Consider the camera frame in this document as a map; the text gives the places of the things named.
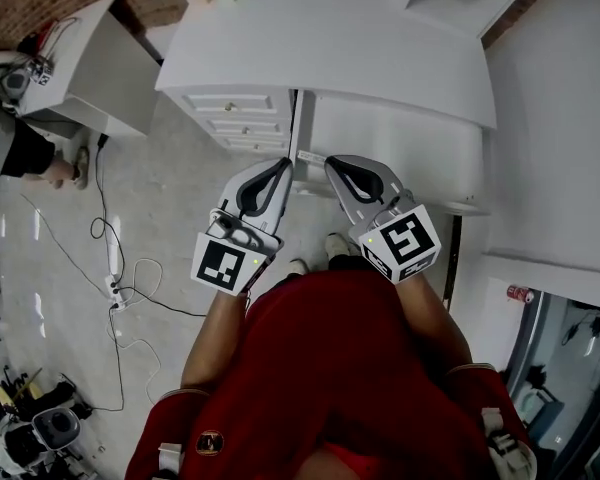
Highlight red drink can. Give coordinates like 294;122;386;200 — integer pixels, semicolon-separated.
506;283;537;305

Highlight grey and white device stand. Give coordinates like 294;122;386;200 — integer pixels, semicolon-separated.
31;407;80;452

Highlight white wooden desk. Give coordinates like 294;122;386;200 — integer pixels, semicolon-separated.
154;0;499;156

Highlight narrow small white drawer front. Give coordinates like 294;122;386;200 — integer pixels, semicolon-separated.
221;136;289;154

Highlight medium small white drawer front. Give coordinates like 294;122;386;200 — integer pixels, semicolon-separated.
204;116;288;137

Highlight person's left forearm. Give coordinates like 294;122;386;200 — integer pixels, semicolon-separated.
180;291;249;395

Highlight grey left harness strap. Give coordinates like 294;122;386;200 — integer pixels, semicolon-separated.
157;442;185;480

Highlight long black floor cable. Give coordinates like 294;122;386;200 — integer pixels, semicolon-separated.
91;306;127;414

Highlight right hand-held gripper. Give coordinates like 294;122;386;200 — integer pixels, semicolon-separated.
323;154;443;286

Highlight thin grey cable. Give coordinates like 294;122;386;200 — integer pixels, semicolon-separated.
19;192;112;285

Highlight person's right forearm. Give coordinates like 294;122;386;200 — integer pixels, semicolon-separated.
394;271;474;375

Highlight person's right white shoe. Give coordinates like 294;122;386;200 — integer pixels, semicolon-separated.
325;232;362;260

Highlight white open side cabinet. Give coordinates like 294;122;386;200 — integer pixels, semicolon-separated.
18;0;162;140

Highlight grey right harness strap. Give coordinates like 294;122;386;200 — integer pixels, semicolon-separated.
480;406;539;480

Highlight large small white drawer front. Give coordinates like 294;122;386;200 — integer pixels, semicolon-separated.
181;92;282;117

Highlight white power strip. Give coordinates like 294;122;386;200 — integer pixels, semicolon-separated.
104;274;132;313

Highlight grey harness strap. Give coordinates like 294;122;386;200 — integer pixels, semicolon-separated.
480;406;539;480
157;442;185;480

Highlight black-framed glass door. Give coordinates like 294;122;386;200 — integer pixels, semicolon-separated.
503;289;600;480

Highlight person's red shirt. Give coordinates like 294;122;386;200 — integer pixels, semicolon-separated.
124;267;539;480

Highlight black looped power cable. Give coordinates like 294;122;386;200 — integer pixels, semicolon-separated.
89;134;127;290

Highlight black cable to gripper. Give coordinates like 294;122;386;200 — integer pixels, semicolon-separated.
119;285;209;318

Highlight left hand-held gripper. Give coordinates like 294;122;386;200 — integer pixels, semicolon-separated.
189;157;295;298

